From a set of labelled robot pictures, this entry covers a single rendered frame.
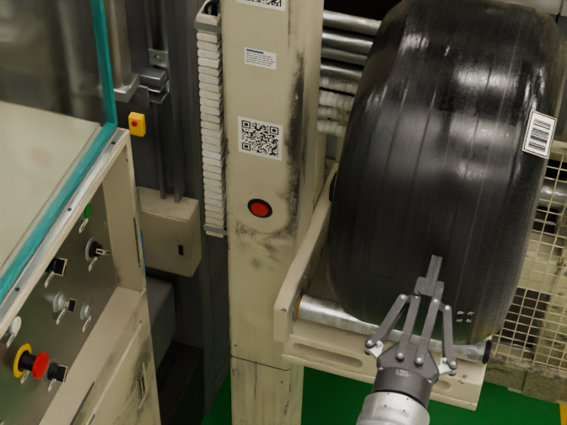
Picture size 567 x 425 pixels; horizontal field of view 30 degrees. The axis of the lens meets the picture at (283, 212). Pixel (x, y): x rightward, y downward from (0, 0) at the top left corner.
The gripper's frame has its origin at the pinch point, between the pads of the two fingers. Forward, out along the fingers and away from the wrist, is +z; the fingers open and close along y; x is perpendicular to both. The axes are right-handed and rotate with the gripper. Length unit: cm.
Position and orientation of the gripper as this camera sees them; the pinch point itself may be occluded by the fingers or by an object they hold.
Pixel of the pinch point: (431, 281)
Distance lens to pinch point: 150.7
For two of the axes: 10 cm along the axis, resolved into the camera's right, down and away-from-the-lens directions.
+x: 0.2, 6.1, 7.9
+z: 3.0, -7.6, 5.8
